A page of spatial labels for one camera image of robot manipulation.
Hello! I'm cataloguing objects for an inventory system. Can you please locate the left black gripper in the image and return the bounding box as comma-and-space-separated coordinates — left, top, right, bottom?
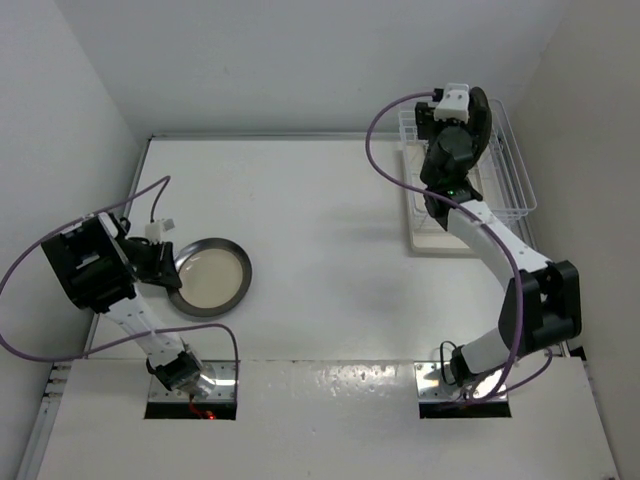
118, 238, 183, 288

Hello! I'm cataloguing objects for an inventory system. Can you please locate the grey rim plate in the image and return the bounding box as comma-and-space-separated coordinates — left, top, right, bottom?
468, 86, 495, 156
167, 237, 253, 319

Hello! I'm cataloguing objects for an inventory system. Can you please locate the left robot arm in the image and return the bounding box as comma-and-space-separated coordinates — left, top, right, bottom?
41, 214, 206, 397

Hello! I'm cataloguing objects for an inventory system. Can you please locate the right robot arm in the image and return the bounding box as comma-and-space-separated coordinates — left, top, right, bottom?
414, 100, 582, 387

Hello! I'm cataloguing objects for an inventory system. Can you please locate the white drip tray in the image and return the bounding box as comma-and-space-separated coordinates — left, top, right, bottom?
401, 142, 476, 258

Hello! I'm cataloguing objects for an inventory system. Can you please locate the white front board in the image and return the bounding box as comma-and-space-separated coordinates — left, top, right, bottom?
39, 358, 618, 479

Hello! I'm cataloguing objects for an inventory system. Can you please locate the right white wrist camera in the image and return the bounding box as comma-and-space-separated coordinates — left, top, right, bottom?
433, 83, 470, 123

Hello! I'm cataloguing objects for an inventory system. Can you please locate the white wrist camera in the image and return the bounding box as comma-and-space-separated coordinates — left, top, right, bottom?
433, 83, 470, 123
144, 218, 175, 244

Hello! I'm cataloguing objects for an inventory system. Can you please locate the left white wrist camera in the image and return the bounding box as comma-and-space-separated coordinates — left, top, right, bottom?
144, 218, 175, 244

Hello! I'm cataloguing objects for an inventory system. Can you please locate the white wire dish rack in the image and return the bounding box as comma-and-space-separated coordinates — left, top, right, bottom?
397, 99, 537, 231

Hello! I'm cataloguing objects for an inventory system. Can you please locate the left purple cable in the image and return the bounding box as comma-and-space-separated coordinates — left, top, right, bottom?
0, 174, 240, 401

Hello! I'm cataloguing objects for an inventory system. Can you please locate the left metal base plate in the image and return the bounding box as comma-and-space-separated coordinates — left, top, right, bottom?
147, 361, 236, 403

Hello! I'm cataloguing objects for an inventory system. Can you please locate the metal base plate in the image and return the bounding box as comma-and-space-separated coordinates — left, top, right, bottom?
147, 361, 236, 403
413, 361, 502, 405

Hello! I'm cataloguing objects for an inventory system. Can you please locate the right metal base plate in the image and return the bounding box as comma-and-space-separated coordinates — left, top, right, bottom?
413, 361, 502, 405

